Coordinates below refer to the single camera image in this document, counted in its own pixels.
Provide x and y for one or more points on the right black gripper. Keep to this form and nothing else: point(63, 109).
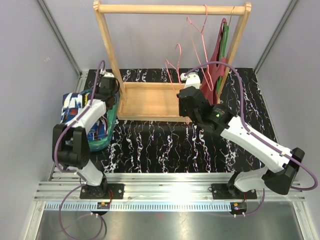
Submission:
point(182, 112)

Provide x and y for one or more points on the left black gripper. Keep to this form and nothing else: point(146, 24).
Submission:
point(96, 93)

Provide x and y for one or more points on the blue patterned trousers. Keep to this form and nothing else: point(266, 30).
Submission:
point(86, 113)

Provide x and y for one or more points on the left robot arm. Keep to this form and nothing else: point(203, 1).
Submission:
point(71, 153)

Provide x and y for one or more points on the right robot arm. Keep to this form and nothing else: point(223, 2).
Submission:
point(278, 173)

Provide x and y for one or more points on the green hanger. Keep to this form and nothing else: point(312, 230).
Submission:
point(224, 33)

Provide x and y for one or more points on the maroon tank top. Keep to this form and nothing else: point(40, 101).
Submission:
point(211, 75)

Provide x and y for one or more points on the wooden clothes rack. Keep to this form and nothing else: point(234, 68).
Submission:
point(147, 101)

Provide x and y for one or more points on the blue transparent plastic bin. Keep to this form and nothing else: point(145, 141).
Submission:
point(110, 130)

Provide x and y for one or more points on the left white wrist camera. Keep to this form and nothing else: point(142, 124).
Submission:
point(107, 74)

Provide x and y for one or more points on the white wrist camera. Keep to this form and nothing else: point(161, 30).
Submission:
point(107, 74)
point(191, 80)

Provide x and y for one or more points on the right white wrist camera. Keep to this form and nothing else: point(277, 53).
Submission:
point(191, 80)

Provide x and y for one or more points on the aluminium mounting rail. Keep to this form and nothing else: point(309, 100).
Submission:
point(145, 192)

